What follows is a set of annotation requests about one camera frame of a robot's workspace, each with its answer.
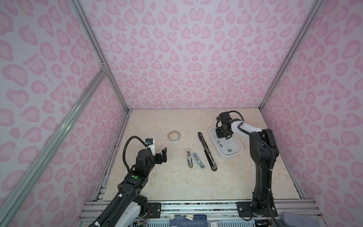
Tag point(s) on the grey cloth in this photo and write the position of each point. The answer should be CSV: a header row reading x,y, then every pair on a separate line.
x,y
296,220

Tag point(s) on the black stapler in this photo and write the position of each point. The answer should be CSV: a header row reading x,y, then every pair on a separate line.
x,y
207,152

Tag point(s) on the white plastic tray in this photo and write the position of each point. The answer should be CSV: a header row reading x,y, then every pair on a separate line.
x,y
232,143

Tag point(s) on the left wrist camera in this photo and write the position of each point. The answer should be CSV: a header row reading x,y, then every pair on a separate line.
x,y
150,142

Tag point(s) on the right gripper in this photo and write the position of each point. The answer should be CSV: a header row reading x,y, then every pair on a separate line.
x,y
217,130

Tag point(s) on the clear tape roll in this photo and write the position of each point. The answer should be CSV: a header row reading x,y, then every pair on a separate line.
x,y
174,136

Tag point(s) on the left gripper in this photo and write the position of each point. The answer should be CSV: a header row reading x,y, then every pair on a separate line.
x,y
159,159

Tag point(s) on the blue box on rail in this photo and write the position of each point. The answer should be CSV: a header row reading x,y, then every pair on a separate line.
x,y
189,221

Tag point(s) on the blue staple box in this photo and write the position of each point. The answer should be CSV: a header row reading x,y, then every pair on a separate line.
x,y
199,162

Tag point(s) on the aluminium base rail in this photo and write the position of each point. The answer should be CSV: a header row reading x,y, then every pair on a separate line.
x,y
225,212

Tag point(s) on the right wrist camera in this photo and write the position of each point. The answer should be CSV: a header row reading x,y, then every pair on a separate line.
x,y
224,117

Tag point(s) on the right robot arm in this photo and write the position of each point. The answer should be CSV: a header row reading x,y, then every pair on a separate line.
x,y
264,152

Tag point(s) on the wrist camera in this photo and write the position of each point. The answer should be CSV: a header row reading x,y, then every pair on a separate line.
x,y
150,142
224,117

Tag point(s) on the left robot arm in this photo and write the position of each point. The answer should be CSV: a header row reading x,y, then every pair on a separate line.
x,y
128,204

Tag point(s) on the beige staple box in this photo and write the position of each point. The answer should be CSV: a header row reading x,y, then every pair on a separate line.
x,y
189,159

